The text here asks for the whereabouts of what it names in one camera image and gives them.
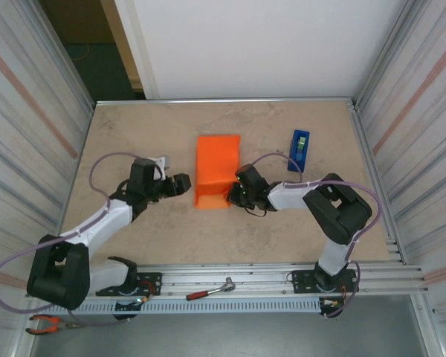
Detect thin orange floor cable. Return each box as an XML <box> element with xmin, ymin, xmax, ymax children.
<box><xmin>72</xmin><ymin>43</ymin><xmax>90</xmax><ymax>62</ymax></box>

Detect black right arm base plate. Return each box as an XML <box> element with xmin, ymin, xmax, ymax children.
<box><xmin>291</xmin><ymin>268</ymin><xmax>360</xmax><ymax>295</ymax></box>

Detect grey slotted cable duct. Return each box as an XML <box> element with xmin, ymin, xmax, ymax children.
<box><xmin>39</xmin><ymin>297</ymin><xmax>323</xmax><ymax>316</ymax></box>

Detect aluminium side rail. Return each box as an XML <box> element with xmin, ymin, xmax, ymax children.
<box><xmin>347</xmin><ymin>98</ymin><xmax>408</xmax><ymax>266</ymax></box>

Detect red wire with yellow connector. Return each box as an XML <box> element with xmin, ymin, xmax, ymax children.
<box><xmin>135</xmin><ymin>282</ymin><xmax>161</xmax><ymax>304</ymax></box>
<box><xmin>325</xmin><ymin>284</ymin><xmax>349</xmax><ymax>308</ymax></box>

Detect blue tape dispenser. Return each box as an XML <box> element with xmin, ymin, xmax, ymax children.
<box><xmin>288</xmin><ymin>129</ymin><xmax>311</xmax><ymax>173</ymax></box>

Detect aluminium frame post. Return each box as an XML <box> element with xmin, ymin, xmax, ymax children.
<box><xmin>20</xmin><ymin>0</ymin><xmax>97</xmax><ymax>112</ymax></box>
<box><xmin>355</xmin><ymin>0</ymin><xmax>427</xmax><ymax>103</ymax></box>

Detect wide aluminium mounting rail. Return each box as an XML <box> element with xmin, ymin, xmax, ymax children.
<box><xmin>25</xmin><ymin>262</ymin><xmax>430</xmax><ymax>300</ymax></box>

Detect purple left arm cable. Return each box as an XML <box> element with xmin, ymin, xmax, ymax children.
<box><xmin>0</xmin><ymin>151</ymin><xmax>161</xmax><ymax>329</ymax></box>

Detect red-handled ratchet wrench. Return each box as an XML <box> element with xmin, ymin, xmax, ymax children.
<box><xmin>185</xmin><ymin>277</ymin><xmax>237</xmax><ymax>301</ymax></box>

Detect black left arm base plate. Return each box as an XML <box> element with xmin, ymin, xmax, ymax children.
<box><xmin>95</xmin><ymin>272</ymin><xmax>163</xmax><ymax>298</ymax></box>

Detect black electronics box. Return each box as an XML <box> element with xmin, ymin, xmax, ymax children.
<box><xmin>319</xmin><ymin>297</ymin><xmax>345</xmax><ymax>318</ymax></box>
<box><xmin>113</xmin><ymin>299</ymin><xmax>142</xmax><ymax>321</ymax></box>

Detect orange-handled pliers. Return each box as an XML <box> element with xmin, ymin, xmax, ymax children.
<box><xmin>25</xmin><ymin>314</ymin><xmax>86</xmax><ymax>335</ymax></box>

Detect thin aluminium table edge rail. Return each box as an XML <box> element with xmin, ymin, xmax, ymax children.
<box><xmin>95</xmin><ymin>97</ymin><xmax>358</xmax><ymax>106</ymax></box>

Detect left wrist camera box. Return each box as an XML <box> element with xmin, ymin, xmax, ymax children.
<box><xmin>152</xmin><ymin>155</ymin><xmax>172</xmax><ymax>180</ymax></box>

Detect striped translucent side panel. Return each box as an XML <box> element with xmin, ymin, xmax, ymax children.
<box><xmin>356</xmin><ymin>0</ymin><xmax>446</xmax><ymax>321</ymax></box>
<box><xmin>0</xmin><ymin>0</ymin><xmax>96</xmax><ymax>335</ymax></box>

